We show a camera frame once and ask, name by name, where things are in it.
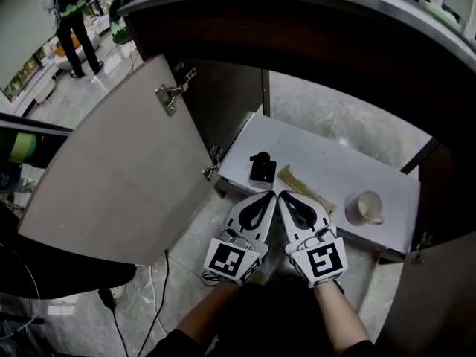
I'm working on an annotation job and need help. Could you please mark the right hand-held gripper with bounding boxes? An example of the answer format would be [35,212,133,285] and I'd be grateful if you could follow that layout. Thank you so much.
[277,190,349,289]

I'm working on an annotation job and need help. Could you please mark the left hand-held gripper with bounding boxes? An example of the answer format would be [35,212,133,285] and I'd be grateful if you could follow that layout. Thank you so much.
[203,190,277,286]

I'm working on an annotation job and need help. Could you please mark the beige toothpaste tube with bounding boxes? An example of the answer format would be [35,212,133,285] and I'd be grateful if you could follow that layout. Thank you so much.
[277,164,339,217]

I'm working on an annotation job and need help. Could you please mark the black white soap dispenser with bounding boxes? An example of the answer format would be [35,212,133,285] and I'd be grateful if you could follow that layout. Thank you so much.
[248,150,278,190]

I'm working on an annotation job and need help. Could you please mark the white ceramic mug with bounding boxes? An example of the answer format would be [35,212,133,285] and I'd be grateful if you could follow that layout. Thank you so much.
[344,190,385,226]

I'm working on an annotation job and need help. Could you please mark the grey cabinet door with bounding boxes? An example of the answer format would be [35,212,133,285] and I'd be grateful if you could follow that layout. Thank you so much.
[375,231,476,357]
[17,54,220,266]

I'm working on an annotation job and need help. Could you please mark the dark brown cabinet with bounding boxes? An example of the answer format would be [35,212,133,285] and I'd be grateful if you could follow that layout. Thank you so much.
[117,0,476,266]

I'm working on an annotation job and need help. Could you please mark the person's left forearm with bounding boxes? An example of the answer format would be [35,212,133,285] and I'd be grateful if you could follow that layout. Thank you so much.
[175,280,242,340]

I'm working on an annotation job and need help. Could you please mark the person's right forearm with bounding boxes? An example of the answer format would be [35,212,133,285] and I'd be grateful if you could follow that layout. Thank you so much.
[312,280,371,355]

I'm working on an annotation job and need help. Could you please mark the metal door hinge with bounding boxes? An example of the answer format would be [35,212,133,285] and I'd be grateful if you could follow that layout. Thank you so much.
[202,145,224,181]
[411,231,434,266]
[154,62,198,118]

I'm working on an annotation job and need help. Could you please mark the white shelf board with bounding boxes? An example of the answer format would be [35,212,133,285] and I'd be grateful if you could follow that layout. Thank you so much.
[217,112,422,257]

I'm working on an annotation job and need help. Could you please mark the person's black shorts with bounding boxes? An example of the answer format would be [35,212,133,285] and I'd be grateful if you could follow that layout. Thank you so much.
[215,273,335,357]

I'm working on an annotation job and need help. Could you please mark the person's black printed shirt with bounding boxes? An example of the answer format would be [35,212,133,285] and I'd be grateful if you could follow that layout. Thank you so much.
[147,327,376,357]

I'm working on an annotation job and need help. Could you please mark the black power adapter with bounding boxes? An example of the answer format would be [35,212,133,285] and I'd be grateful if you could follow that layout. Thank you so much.
[97,287,117,310]

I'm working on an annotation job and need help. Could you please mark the black green dome backpack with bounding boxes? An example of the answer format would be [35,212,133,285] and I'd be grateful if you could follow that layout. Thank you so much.
[108,0,144,46]

